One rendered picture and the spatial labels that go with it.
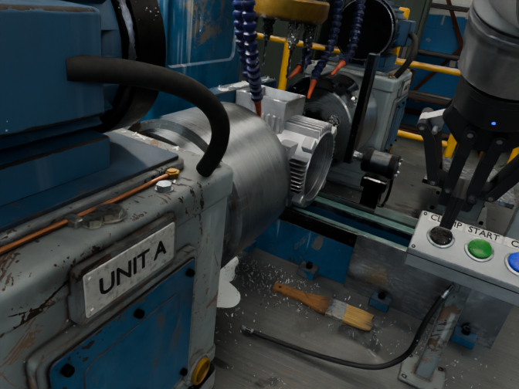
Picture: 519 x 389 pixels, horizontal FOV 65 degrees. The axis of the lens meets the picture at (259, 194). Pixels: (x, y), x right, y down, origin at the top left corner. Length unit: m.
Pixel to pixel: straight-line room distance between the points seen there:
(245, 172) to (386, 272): 0.41
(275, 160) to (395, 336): 0.41
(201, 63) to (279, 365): 0.66
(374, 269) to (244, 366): 0.33
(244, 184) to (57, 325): 0.31
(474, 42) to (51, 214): 0.34
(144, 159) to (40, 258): 0.16
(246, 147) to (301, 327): 0.36
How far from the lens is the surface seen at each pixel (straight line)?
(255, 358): 0.73
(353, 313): 0.84
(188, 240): 0.44
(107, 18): 0.38
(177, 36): 0.92
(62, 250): 0.32
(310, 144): 0.82
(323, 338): 0.78
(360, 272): 0.88
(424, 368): 0.77
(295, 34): 0.83
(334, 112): 1.09
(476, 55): 0.37
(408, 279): 0.86
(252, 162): 0.59
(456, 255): 0.62
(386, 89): 1.27
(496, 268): 0.63
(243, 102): 0.89
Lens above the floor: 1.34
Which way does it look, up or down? 26 degrees down
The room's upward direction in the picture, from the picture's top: 8 degrees clockwise
